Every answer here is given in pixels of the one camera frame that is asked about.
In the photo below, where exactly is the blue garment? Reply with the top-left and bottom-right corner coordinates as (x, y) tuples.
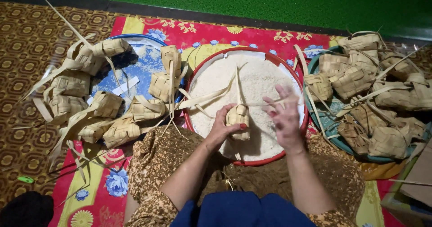
(170, 191), (316, 227)

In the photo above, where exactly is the white paper strip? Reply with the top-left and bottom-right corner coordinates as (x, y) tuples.
(87, 76), (140, 105)

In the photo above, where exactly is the white raw rice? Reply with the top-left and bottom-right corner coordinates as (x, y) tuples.
(188, 53), (305, 162)

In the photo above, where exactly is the person's left hand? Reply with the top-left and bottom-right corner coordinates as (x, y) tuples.
(203, 103), (249, 153)

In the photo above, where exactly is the black fuzzy bundle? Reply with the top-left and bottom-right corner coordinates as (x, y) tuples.
(0, 191), (54, 227)

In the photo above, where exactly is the pile of filled leaf casings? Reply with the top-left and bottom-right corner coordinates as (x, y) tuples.
(12, 0), (191, 187)

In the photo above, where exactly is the heap of empty leaf casings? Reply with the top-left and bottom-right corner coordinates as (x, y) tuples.
(293, 30), (432, 160)

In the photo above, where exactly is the teal round basin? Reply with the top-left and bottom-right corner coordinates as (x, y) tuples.
(303, 45), (418, 163)

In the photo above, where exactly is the red rimmed round basin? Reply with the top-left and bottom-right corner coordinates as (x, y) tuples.
(183, 47), (310, 167)

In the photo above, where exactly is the blue round basin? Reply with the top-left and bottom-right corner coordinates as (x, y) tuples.
(88, 34), (186, 126)

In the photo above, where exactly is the person's right hand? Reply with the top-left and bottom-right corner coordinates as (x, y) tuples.
(261, 84), (306, 153)

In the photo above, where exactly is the woven palm leaf pouch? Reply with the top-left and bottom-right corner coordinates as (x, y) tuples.
(184, 66), (291, 142)

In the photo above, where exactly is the brown patterned carpet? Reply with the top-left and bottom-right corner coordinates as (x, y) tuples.
(0, 1), (432, 210)

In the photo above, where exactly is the red floral floor mat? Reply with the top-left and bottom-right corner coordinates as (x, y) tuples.
(49, 16), (405, 227)

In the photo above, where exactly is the thin palm leaf rib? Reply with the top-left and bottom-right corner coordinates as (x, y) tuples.
(388, 179), (432, 187)

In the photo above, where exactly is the brown patterned dress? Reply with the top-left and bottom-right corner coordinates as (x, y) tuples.
(123, 125), (367, 227)

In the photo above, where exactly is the cardboard box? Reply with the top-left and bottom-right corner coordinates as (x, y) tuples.
(381, 138), (432, 227)

